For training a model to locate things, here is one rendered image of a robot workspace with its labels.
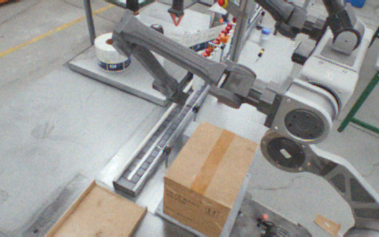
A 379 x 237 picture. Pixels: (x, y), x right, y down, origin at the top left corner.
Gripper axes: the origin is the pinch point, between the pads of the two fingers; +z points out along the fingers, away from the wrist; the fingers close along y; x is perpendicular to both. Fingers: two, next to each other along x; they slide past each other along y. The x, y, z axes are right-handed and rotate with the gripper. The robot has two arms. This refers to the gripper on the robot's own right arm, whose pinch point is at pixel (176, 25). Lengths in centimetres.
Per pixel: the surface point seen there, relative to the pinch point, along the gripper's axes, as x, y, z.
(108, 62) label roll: -31.9, 19.6, 25.2
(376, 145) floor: 169, -109, 116
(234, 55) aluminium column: 33.8, -4.7, 9.4
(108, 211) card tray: 18, 91, 36
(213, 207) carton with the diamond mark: 56, 82, 11
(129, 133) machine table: 2, 51, 36
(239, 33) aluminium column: 33.4, -5.1, -3.5
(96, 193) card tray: 9, 86, 36
